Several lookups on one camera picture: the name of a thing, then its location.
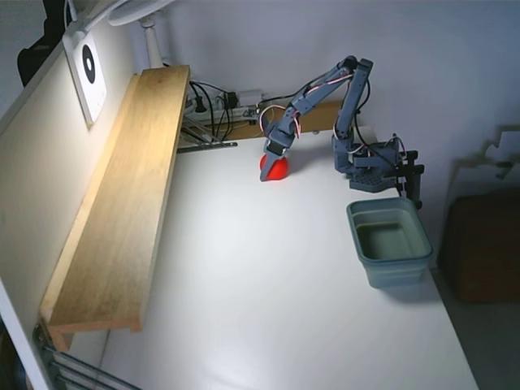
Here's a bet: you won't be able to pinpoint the blue-grey gripper body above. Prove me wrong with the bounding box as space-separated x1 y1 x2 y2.
264 115 297 158

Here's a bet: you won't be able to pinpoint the red ball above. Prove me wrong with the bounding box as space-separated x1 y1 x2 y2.
259 154 291 182

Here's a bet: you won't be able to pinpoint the grey collapsible container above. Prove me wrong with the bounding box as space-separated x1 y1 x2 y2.
345 197 435 290

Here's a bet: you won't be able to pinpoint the wooden back board strip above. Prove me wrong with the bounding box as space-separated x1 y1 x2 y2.
227 101 347 141

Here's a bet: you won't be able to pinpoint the white power strip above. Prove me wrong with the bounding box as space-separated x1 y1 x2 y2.
184 89 263 123

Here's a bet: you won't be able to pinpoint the aluminium shelf support rails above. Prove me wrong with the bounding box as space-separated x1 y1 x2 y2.
178 115 219 144

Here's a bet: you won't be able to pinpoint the black table clamp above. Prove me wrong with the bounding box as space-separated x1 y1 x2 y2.
396 149 426 211

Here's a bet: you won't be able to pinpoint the long wooden shelf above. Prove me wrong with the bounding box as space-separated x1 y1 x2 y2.
39 64 192 353

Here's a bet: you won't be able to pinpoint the white desk lamp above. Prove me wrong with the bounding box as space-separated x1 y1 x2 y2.
64 0 178 70

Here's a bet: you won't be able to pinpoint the white panel with black circle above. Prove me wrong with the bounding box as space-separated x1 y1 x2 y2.
63 30 109 130

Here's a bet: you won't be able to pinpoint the dark brown cabinet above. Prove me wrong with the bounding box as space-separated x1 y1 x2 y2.
440 193 520 304

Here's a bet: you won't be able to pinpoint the red white servo cable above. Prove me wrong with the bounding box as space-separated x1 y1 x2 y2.
257 104 302 141

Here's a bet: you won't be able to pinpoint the dark metal bracket bar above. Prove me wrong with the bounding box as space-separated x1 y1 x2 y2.
176 141 239 154

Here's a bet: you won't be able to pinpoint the power strip with cables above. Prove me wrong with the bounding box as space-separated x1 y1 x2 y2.
188 80 235 143

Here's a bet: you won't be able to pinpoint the aluminium frame rails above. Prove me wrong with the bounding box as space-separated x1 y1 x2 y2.
34 320 141 390

